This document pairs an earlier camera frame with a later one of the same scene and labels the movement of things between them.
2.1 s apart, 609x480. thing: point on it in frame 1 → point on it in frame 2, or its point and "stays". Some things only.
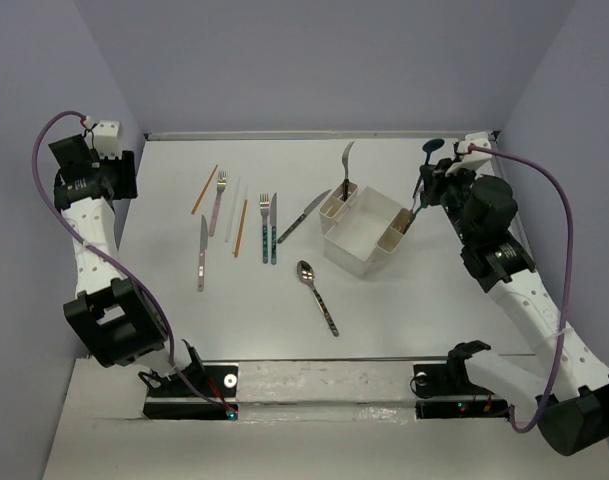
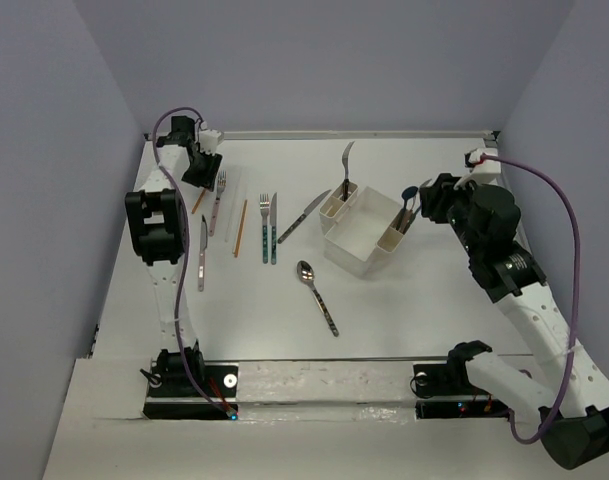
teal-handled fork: x=265 y=205 stays
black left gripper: x=126 y=187 → x=208 y=177
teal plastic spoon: x=430 y=146 → x=407 y=193
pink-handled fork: x=221 y=183 stays
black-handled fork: x=344 y=161 stays
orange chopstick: x=204 y=189 stays
